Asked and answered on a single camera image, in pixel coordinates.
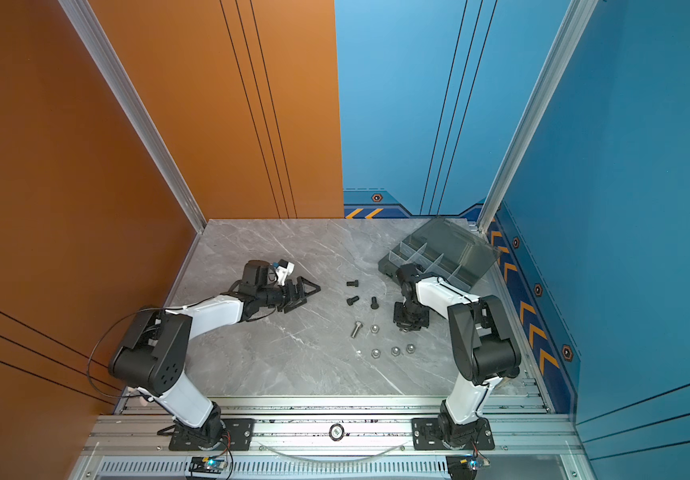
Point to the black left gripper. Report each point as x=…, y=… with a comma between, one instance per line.
x=301, y=293

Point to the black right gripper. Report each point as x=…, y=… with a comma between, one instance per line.
x=397, y=317

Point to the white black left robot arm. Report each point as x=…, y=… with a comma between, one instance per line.
x=151, y=357

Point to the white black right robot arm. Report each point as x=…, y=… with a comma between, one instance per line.
x=483, y=347

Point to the silver hex bolt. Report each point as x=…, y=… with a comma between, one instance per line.
x=357, y=327

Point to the clear grey compartment organizer box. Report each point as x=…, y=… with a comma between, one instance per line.
x=446, y=249

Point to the green circuit board right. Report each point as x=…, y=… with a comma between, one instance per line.
x=465, y=467

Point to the green circuit board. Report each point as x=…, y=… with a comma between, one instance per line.
x=465, y=467
x=207, y=466

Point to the green circuit board left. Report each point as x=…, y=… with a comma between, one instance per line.
x=207, y=466

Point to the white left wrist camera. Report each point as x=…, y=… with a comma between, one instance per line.
x=283, y=269

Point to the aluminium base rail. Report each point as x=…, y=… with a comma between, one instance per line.
x=373, y=437

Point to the aluminium frame post right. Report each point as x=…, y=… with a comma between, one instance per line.
x=567, y=39

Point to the aluminium frame post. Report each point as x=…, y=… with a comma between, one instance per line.
x=567, y=39
x=87, y=25

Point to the aluminium frame post left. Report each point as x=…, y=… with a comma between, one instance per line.
x=87, y=25

